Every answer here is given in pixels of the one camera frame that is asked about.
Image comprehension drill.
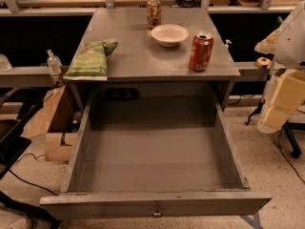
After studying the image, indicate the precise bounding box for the metal drawer knob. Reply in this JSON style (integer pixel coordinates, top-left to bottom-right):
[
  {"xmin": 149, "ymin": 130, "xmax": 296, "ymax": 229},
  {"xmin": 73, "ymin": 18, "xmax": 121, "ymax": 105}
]
[{"xmin": 152, "ymin": 203, "xmax": 162, "ymax": 218}]

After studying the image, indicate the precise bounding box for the cardboard box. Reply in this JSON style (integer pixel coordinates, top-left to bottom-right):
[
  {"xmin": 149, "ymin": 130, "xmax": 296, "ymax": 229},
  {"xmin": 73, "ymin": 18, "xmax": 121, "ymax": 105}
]
[{"xmin": 23, "ymin": 86, "xmax": 77, "ymax": 161}]

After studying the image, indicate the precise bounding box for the black stand leg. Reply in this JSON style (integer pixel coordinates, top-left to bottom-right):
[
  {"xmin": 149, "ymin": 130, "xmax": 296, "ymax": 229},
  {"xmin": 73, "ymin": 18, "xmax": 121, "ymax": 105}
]
[{"xmin": 283, "ymin": 122, "xmax": 305, "ymax": 158}]

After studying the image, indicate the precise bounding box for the black floor cable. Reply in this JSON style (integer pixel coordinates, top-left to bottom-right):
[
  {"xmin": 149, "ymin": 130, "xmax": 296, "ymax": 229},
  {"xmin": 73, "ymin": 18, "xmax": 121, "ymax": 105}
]
[{"xmin": 8, "ymin": 152, "xmax": 60, "ymax": 197}]

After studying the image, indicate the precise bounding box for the black chair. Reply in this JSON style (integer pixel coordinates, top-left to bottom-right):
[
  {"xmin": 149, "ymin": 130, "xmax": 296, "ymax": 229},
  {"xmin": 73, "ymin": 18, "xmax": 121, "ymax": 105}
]
[{"xmin": 0, "ymin": 87, "xmax": 60, "ymax": 229}]

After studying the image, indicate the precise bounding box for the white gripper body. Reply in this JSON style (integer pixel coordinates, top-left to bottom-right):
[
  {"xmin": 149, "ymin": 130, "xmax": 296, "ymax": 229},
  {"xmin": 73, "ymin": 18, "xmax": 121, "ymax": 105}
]
[{"xmin": 254, "ymin": 30, "xmax": 278, "ymax": 54}]

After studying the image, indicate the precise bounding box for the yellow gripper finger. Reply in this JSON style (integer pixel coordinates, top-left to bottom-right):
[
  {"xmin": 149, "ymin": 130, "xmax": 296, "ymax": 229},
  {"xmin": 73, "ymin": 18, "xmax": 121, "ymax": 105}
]
[
  {"xmin": 262, "ymin": 107, "xmax": 293, "ymax": 130},
  {"xmin": 271, "ymin": 70, "xmax": 305, "ymax": 112}
]

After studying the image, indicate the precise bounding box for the open grey top drawer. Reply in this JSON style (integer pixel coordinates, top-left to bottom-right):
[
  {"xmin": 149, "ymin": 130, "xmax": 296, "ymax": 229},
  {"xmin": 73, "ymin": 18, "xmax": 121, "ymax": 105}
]
[{"xmin": 40, "ymin": 95, "xmax": 272, "ymax": 219}]

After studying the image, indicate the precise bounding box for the small white spray nozzle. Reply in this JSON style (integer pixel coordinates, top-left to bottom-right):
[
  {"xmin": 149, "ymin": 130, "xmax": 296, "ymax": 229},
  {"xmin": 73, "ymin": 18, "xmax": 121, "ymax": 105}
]
[{"xmin": 224, "ymin": 39, "xmax": 233, "ymax": 50}]

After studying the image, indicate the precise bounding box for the clear plastic bottle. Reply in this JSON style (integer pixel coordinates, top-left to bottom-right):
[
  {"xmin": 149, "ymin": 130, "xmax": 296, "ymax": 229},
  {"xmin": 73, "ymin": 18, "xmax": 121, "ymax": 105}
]
[{"xmin": 47, "ymin": 50, "xmax": 62, "ymax": 73}]

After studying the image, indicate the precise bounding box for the grey wooden cabinet table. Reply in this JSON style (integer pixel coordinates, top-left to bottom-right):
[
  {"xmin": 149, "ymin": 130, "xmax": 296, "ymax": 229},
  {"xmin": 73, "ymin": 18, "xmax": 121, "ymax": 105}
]
[{"xmin": 67, "ymin": 7, "xmax": 240, "ymax": 106}]

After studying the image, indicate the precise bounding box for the white ceramic bowl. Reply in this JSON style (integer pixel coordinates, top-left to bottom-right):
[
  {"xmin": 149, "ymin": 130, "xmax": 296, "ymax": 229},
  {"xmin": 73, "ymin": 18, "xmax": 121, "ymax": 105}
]
[{"xmin": 151, "ymin": 24, "xmax": 189, "ymax": 48}]

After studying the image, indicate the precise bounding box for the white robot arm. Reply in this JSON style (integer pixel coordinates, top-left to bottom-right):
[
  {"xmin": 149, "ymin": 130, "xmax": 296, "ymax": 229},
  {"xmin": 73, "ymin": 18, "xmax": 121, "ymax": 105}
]
[{"xmin": 254, "ymin": 1, "xmax": 305, "ymax": 134}]

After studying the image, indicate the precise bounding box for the green jalapeno chip bag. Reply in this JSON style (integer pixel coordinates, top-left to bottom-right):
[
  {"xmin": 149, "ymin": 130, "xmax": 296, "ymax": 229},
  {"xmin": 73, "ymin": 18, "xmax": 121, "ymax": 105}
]
[{"xmin": 64, "ymin": 39, "xmax": 118, "ymax": 80}]

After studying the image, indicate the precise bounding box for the orange soda can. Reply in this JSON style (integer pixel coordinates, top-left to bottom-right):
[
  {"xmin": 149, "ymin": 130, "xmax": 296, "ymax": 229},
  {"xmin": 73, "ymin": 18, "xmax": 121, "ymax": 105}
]
[{"xmin": 189, "ymin": 31, "xmax": 214, "ymax": 72}]

